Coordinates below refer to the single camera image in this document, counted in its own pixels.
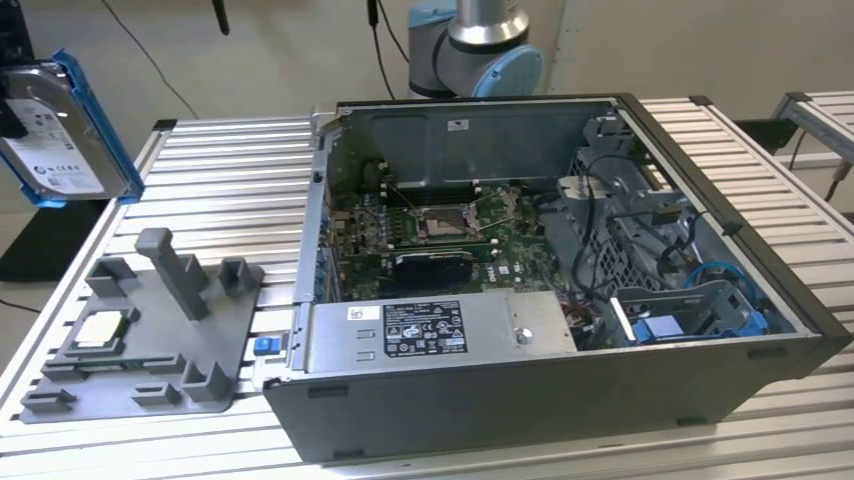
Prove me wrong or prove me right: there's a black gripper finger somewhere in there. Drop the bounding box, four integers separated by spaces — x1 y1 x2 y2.
0 69 28 140

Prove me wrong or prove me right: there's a hard disk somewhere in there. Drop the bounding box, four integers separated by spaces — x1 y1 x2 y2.
0 47 148 211

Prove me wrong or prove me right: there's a grey metal disk bay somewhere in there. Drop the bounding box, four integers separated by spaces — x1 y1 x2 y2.
607 278 799 347

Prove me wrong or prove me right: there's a silver CPU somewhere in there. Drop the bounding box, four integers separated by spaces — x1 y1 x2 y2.
68 309 128 351

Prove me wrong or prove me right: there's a grey parts rack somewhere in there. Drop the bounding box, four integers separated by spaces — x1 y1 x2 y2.
19 227 266 426

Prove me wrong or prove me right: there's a black RAM slot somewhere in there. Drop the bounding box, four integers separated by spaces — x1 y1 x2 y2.
379 177 487 197

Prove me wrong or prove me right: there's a CPU socket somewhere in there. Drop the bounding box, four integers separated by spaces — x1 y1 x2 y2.
412 202 482 245

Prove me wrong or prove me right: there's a black graphics card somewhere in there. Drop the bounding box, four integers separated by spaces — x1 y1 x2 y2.
391 252 475 297

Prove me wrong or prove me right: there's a metal socket cover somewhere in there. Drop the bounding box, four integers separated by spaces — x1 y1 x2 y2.
463 192 520 231

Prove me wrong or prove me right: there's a green motherboard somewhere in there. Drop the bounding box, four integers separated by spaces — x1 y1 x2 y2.
326 182 569 306

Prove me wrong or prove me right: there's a silver power supply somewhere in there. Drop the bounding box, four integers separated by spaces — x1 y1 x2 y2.
303 289 579 374

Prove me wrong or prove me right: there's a grey open PC case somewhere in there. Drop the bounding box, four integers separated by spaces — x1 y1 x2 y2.
263 92 854 469

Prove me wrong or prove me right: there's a black floor box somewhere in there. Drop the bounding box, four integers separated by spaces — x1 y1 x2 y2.
733 118 799 156

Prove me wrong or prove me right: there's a metal slat side table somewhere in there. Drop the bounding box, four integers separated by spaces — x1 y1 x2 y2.
771 91 854 201

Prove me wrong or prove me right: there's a black wall antenna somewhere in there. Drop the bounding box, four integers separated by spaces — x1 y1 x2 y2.
210 0 232 37

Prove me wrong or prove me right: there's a black hanging arm cable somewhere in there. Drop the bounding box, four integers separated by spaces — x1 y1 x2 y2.
363 0 399 99

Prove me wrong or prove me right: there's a long black wire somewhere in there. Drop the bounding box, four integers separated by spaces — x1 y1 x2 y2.
571 153 643 299

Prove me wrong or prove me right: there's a black wire with connector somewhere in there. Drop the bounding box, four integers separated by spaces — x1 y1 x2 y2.
655 203 713 269

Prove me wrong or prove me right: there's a blue wire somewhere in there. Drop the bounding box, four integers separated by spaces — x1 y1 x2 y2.
689 258 747 297

